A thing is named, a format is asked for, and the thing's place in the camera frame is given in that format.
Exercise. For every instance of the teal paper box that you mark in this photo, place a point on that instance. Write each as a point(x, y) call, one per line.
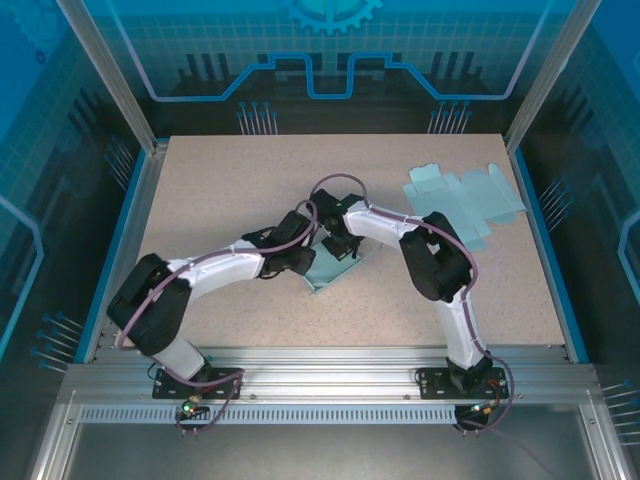
point(327, 272)
point(430, 195)

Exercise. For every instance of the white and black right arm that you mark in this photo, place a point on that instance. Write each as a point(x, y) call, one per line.
point(435, 265)

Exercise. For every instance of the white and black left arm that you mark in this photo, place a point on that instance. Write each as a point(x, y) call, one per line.
point(220, 270)

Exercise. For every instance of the blue table edge strip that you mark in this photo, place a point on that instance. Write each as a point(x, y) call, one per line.
point(110, 260)
point(550, 260)

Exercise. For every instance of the black left adapter with light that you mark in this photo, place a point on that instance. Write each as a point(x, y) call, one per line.
point(192, 409)

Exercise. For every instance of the black adapter with light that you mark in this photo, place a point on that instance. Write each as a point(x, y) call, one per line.
point(192, 409)
point(477, 411)

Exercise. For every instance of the black right adapter with light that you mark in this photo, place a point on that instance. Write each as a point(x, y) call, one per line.
point(477, 411)

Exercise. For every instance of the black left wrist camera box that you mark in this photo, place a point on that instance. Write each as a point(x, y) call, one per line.
point(295, 227)

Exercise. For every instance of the wide aluminium frame rail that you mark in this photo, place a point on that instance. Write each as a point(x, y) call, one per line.
point(330, 372)

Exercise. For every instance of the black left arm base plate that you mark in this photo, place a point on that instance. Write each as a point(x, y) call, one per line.
point(225, 382)

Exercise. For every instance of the aluminium side rail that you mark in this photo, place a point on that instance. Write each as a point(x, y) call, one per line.
point(127, 250)

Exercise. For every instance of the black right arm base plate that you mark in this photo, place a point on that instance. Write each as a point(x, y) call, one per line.
point(432, 382)

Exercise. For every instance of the aluminium frame post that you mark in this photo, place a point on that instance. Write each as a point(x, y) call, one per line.
point(115, 75)
point(550, 75)

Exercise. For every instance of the aluminium lower frame rail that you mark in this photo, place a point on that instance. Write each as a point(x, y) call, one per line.
point(55, 440)
point(605, 440)

